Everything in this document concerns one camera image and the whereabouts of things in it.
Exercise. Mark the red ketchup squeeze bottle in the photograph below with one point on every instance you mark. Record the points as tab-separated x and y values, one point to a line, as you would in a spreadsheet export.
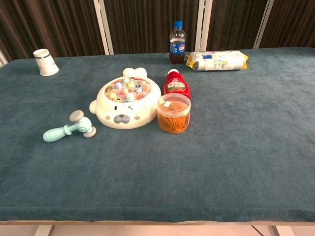
176	86

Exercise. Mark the white whale whack toy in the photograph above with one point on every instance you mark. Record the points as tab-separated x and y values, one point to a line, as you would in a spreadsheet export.
128	115

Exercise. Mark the white table leg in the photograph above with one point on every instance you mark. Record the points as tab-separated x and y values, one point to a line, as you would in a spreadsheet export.
44	231
284	231

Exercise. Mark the Pepsi cola bottle blue cap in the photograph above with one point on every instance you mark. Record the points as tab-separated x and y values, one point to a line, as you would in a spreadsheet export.
177	49

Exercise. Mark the white paper cup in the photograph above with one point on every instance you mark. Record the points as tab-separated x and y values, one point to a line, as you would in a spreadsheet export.
45	64

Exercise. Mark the white yellow snack package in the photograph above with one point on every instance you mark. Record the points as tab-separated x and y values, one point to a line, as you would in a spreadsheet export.
216	61

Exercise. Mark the white partition post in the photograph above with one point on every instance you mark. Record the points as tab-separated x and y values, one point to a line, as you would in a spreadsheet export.
203	24
103	27
2	59
263	24

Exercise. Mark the mint green toy hammer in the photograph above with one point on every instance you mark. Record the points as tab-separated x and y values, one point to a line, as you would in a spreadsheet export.
81	124

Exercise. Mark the blue velvet tablecloth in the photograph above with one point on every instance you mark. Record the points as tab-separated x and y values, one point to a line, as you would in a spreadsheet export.
221	147

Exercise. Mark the dark brown pleated curtain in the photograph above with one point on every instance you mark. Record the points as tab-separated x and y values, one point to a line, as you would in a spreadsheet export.
147	24

